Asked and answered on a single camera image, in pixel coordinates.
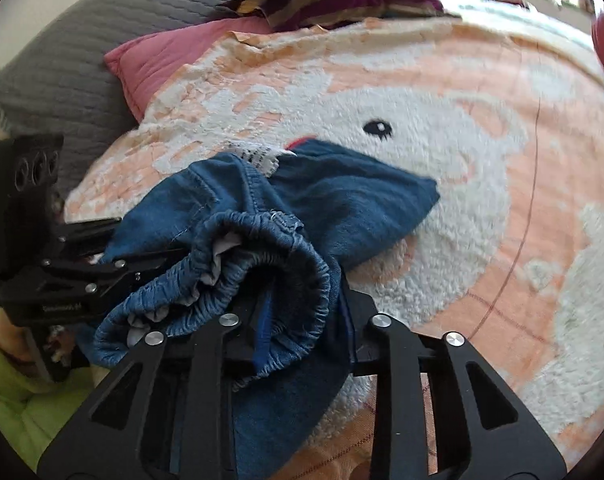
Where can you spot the grey quilted pillow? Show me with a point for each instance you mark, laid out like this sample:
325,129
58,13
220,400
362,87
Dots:
82,35

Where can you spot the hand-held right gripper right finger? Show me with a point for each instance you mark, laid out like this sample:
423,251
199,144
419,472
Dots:
362,345

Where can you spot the person's left forearm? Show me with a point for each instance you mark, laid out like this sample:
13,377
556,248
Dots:
17,410

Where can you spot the blue denim pants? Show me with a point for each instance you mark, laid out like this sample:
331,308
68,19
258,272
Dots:
332,195

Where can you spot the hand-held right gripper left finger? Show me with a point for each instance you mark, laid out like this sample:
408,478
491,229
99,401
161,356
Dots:
263,332

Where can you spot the pale green bed sheet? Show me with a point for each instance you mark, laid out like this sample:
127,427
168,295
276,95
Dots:
512,17

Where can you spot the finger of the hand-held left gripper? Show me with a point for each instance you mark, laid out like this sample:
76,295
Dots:
92,285
87,237

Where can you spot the pink pillow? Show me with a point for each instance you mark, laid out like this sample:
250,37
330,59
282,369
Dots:
157,55

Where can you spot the printed fleece blanket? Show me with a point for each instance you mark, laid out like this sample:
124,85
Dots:
482,185

